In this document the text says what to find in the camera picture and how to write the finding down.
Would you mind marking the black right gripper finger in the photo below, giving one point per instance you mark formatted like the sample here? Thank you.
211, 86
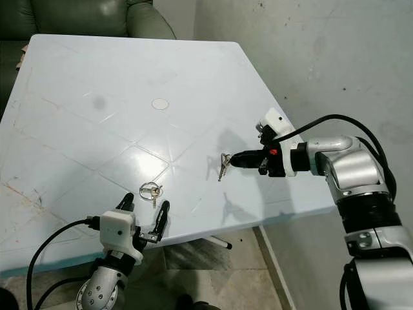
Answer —
248, 163
248, 155

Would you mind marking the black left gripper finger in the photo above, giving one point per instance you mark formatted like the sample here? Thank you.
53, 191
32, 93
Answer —
162, 218
126, 203

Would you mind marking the small silver key bunch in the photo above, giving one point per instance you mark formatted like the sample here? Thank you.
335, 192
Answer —
224, 168

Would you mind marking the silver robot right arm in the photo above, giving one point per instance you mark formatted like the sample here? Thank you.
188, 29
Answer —
348, 168

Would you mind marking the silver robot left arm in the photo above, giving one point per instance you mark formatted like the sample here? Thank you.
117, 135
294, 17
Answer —
100, 287

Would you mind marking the pale blue plastic table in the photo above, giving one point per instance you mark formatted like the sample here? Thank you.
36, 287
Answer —
135, 155

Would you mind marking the white table leg black tip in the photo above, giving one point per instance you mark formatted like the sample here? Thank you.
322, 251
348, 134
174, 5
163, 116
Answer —
219, 243

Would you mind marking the black robot left foot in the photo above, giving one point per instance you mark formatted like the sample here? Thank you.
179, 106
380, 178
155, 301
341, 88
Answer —
187, 303

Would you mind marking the white round table cap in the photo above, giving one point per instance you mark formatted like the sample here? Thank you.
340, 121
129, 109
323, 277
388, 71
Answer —
160, 104

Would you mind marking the black round object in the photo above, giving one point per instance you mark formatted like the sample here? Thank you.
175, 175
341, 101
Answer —
8, 300

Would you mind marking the brown cardboard piece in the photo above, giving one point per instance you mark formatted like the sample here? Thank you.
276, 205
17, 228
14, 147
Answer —
22, 58

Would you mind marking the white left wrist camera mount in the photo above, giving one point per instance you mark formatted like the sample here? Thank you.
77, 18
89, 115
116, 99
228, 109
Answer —
117, 227

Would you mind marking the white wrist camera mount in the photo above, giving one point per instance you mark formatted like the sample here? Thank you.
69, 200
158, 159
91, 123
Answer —
272, 121
117, 227

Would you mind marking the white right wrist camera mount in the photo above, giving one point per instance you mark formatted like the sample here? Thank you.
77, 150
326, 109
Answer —
272, 121

